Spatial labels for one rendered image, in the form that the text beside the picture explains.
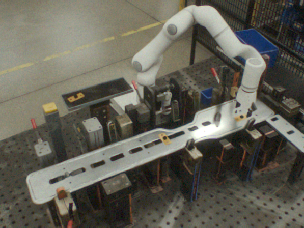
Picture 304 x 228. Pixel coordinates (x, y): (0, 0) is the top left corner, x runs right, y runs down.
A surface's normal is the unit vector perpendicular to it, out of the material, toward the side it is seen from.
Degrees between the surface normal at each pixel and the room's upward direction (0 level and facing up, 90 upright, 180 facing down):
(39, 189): 0
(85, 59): 0
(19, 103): 0
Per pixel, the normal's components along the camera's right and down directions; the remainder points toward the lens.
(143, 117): 0.46, 0.58
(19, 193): 0.00, -0.76
